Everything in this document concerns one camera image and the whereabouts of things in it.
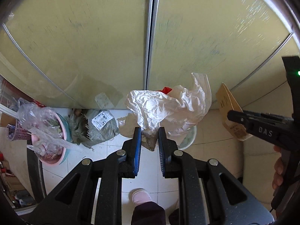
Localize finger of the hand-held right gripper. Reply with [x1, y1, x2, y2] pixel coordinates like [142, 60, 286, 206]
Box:
[227, 110, 294, 125]

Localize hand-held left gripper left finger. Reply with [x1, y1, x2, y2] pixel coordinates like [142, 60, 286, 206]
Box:
[28, 127, 143, 225]

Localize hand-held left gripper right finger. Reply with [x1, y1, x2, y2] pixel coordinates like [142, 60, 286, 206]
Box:
[157, 127, 276, 225]

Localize small cardboard box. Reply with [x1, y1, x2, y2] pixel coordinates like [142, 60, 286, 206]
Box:
[216, 82, 249, 141]

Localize pale green waste bin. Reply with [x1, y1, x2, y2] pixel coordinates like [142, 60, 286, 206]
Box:
[176, 125, 197, 150]

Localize white plastic bag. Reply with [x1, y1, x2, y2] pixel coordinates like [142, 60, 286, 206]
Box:
[124, 73, 212, 136]

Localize person's right hand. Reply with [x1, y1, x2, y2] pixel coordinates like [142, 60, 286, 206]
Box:
[272, 145, 284, 189]

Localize grey bag with label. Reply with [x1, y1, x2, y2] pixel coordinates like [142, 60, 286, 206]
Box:
[68, 109, 120, 149]

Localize person's pink shoe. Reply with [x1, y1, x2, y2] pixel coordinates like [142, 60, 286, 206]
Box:
[132, 188, 153, 206]

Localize person's leg dark trousers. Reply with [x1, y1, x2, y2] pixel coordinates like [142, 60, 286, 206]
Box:
[131, 201, 167, 225]

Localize pink plastic basin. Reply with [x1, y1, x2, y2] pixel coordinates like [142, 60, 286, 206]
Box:
[31, 112, 71, 166]

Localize white mesh strip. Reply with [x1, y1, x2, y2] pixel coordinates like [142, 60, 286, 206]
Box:
[28, 127, 74, 149]

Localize beige cabinet door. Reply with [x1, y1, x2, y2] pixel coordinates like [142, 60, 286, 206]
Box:
[3, 0, 154, 110]
[146, 0, 295, 110]

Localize metal stand leg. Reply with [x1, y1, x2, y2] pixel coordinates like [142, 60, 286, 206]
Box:
[26, 144, 47, 205]

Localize clear plastic bag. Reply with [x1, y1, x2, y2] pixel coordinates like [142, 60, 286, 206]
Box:
[17, 98, 69, 155]

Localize pink plastic basket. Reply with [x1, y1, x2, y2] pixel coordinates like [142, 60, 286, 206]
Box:
[7, 121, 32, 141]

